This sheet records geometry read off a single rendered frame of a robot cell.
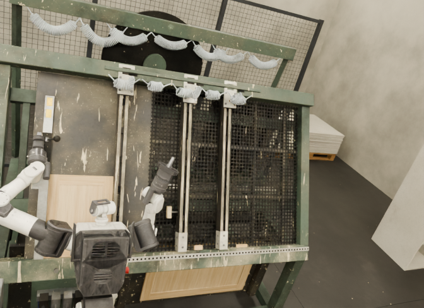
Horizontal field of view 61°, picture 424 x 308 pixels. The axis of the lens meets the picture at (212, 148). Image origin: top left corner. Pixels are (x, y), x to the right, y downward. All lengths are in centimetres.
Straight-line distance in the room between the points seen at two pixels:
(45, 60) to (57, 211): 89
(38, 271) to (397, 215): 418
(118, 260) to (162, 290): 130
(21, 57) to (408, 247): 454
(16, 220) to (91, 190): 62
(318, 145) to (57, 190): 552
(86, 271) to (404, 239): 414
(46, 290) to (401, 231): 412
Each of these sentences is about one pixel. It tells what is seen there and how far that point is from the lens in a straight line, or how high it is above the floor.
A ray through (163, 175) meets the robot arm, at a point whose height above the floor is 154.
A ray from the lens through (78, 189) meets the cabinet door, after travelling 235.
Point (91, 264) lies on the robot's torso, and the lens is 176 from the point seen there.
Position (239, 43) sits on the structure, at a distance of 307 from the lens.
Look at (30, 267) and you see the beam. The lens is 237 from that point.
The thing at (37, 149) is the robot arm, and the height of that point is 153.
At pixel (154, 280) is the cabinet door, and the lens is 292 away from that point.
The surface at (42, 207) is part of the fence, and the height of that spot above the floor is 115.
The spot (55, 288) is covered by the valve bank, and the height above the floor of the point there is 74.
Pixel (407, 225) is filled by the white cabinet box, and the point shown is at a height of 50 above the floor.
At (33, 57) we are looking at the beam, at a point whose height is 190.
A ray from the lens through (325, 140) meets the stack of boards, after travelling 716.
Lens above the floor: 255
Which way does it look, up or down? 24 degrees down
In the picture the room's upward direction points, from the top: 16 degrees clockwise
